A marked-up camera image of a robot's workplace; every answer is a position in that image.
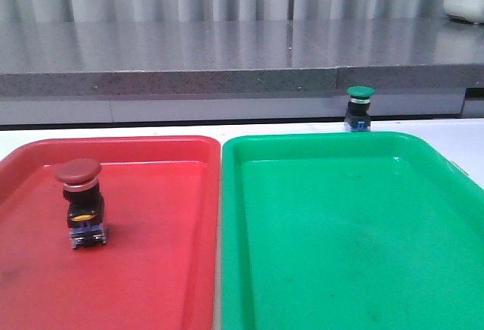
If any green mushroom push button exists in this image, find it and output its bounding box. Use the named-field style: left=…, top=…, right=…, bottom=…
left=344, top=86, right=375, bottom=132

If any red mushroom push button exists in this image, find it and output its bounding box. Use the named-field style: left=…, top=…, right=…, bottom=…
left=54, top=158, right=107, bottom=250

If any red plastic tray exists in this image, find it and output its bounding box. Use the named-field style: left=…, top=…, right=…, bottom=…
left=1, top=136, right=220, bottom=329

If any green plastic tray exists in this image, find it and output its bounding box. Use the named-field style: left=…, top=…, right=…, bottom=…
left=222, top=132, right=483, bottom=329

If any grey stone counter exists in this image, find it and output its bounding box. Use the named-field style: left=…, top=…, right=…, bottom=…
left=1, top=18, right=483, bottom=126

